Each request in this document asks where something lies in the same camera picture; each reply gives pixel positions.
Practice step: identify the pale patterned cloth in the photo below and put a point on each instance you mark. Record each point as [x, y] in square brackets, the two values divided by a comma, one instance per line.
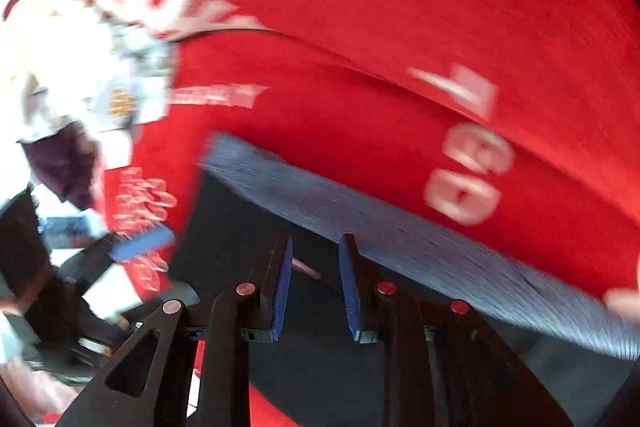
[122, 102]

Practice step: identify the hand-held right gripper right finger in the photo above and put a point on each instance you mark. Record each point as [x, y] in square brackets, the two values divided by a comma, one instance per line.
[350, 294]

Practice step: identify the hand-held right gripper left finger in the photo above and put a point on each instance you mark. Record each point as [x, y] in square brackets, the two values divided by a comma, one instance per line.
[281, 292]

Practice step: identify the dark purple cloth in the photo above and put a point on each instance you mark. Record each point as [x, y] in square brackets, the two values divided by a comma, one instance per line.
[62, 162]

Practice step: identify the red printed blanket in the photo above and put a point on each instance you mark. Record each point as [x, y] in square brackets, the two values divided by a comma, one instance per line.
[400, 7]

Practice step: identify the beige cloth piece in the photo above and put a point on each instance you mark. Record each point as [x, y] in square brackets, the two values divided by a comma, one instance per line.
[624, 302]

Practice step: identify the person's left forearm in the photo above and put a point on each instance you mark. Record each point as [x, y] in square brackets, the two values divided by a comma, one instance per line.
[30, 388]

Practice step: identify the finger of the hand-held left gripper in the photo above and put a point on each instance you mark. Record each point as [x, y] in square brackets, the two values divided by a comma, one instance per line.
[142, 246]

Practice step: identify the black pants with blue waistband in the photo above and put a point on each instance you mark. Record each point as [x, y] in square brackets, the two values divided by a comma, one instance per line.
[325, 217]

